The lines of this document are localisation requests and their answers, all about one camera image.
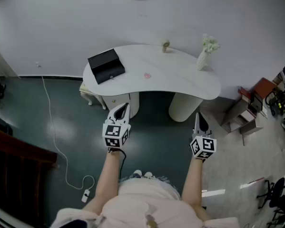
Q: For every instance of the small pink object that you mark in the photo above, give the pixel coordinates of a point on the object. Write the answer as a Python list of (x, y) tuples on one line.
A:
[(147, 75)]

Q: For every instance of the beige stool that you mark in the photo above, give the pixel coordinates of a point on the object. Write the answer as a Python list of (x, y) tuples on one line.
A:
[(90, 94)]

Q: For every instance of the person's left forearm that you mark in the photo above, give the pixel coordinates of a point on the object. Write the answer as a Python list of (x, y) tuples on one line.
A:
[(106, 174)]

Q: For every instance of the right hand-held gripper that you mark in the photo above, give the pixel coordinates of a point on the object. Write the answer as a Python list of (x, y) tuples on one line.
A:
[(203, 147)]

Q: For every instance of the black office chair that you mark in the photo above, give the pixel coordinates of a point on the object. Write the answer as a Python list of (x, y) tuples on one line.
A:
[(278, 193)]

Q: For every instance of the white wall socket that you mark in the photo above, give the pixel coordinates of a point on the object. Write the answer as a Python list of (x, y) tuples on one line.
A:
[(38, 64)]

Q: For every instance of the white ribbed table pedestal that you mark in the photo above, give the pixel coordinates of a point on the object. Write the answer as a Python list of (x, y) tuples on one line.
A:
[(183, 108)]

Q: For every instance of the person's right forearm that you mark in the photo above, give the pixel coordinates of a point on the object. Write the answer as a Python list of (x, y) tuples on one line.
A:
[(192, 182)]

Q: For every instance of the black box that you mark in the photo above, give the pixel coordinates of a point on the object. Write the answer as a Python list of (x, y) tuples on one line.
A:
[(104, 63)]

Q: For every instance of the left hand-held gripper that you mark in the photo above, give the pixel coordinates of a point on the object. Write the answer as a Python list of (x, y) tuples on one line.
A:
[(114, 136)]

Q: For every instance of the white curved desk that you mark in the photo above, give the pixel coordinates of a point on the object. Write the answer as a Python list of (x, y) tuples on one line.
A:
[(170, 79)]

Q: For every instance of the person's white shoe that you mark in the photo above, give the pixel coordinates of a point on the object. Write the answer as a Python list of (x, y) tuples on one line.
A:
[(148, 174), (137, 172)]

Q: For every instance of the white ribbed vase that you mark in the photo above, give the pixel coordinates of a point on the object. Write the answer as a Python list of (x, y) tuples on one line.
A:
[(201, 59)]

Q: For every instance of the white table drawer cabinet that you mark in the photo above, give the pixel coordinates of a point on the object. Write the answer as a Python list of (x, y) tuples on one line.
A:
[(118, 103)]

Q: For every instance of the white flower bouquet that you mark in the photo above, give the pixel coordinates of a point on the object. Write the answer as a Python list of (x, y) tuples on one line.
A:
[(210, 44)]

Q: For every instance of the person's pink top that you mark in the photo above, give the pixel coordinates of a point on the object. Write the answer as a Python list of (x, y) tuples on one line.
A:
[(144, 205)]

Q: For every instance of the white power strip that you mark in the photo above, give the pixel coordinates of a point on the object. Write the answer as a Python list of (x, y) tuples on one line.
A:
[(85, 195)]

